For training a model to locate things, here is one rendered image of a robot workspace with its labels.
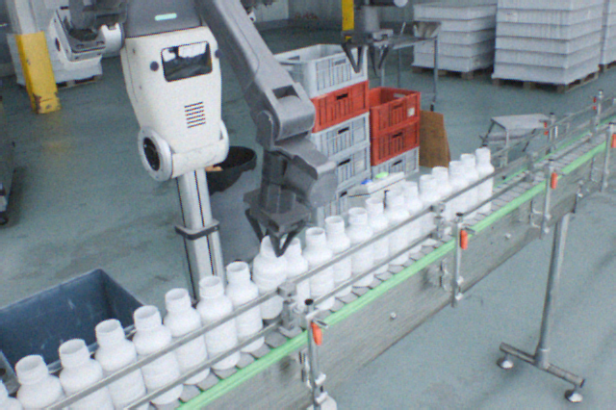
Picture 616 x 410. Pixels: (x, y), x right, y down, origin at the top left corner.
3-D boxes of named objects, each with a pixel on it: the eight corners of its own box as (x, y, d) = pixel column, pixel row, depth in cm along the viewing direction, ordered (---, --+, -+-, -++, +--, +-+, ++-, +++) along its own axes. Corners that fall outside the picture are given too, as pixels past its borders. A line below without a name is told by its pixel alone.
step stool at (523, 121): (524, 150, 481) (527, 105, 464) (558, 174, 425) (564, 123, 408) (474, 155, 477) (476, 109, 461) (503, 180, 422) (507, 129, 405)
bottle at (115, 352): (134, 391, 90) (112, 310, 83) (157, 405, 87) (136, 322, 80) (105, 413, 85) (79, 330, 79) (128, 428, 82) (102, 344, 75)
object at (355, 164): (317, 200, 353) (315, 168, 345) (271, 188, 379) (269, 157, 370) (372, 171, 394) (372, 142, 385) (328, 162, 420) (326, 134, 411)
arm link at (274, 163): (285, 129, 86) (256, 138, 82) (315, 148, 82) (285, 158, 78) (281, 166, 90) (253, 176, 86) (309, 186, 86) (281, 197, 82)
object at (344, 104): (314, 134, 336) (311, 98, 327) (267, 125, 361) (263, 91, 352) (371, 111, 377) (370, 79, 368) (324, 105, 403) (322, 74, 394)
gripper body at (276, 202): (280, 235, 85) (284, 196, 81) (241, 203, 91) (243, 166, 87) (311, 221, 89) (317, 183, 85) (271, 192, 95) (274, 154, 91)
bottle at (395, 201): (392, 250, 128) (391, 186, 122) (413, 258, 125) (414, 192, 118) (376, 261, 124) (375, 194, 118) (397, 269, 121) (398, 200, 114)
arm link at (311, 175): (302, 95, 83) (256, 107, 78) (357, 126, 76) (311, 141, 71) (294, 163, 90) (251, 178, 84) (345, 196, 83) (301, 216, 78)
